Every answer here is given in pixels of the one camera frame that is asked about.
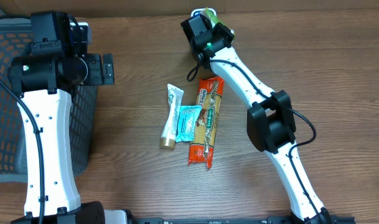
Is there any black front rail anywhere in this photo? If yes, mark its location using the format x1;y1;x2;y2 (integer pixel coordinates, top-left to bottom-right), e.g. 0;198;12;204
108;210;357;224

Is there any teal wet wipes pack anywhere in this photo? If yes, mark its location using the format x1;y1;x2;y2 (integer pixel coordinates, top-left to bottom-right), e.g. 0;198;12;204
176;105;202;142

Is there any white leaf-print pack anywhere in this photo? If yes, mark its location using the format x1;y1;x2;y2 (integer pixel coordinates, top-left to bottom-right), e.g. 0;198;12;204
159;84;184;149

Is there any white barcode scanner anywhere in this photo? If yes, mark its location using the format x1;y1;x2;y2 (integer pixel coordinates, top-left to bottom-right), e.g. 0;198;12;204
190;7;217;19

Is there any orange spaghetti packet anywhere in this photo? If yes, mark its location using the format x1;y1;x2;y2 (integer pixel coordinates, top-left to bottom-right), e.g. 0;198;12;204
188;77;225;170

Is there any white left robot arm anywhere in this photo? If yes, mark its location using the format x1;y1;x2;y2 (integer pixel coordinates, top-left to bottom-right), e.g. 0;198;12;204
8;11;115;223

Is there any green snack packet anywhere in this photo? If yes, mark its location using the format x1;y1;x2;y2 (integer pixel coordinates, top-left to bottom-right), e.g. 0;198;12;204
201;7;235;42

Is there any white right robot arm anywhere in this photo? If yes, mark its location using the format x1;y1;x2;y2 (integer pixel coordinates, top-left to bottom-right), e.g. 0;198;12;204
181;17;331;223

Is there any grey plastic shopping basket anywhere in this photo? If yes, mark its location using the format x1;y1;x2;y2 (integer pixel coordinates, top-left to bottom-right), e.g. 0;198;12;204
0;18;97;183

